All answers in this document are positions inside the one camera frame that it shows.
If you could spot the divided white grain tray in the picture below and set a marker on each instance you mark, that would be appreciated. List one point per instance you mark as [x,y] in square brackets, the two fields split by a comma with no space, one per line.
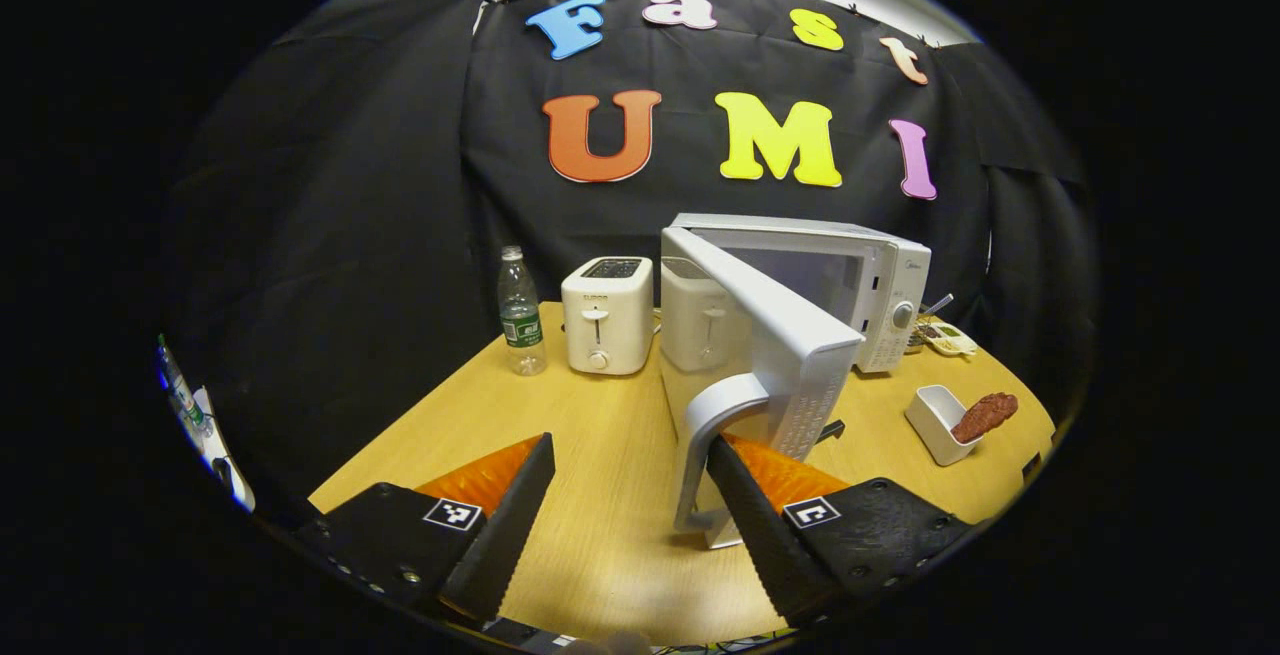
[948,337]

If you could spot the clear plastic water bottle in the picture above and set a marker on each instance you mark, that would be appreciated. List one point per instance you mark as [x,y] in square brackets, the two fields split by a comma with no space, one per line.
[522,320]
[182,395]

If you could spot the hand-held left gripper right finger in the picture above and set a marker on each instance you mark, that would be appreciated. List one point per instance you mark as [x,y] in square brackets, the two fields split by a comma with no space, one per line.
[755,525]

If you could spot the white microwave oven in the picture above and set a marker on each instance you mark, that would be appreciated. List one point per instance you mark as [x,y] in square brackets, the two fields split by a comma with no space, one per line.
[800,355]

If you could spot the spoon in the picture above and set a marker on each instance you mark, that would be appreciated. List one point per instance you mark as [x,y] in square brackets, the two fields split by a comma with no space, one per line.
[938,306]

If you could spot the white toaster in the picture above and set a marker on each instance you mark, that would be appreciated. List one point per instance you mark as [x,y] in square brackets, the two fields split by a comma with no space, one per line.
[607,320]

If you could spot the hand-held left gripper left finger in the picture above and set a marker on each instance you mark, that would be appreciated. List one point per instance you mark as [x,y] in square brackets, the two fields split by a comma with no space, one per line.
[505,525]

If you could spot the white rectangular dish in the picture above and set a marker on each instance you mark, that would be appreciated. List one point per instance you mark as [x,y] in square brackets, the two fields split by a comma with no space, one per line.
[935,420]

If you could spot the brown meat piece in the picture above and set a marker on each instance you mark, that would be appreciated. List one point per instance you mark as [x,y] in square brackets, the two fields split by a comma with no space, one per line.
[985,415]

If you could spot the black backdrop cloth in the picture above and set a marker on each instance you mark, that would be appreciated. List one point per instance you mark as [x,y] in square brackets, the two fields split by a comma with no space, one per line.
[350,185]

